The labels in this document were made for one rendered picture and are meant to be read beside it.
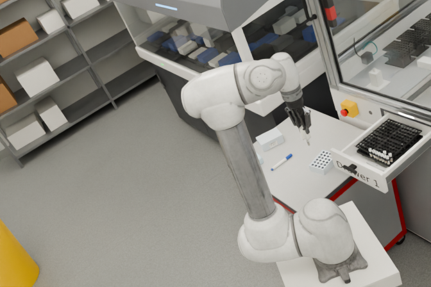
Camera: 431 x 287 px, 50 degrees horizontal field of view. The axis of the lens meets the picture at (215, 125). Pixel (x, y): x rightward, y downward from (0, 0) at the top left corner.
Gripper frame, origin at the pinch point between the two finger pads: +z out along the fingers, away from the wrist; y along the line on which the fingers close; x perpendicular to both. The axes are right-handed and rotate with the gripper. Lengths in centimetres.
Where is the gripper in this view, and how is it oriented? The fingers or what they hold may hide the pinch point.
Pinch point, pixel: (304, 132)
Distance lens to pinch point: 215.4
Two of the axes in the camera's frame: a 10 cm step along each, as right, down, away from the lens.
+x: 6.5, -6.1, 4.5
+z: 3.6, 7.7, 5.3
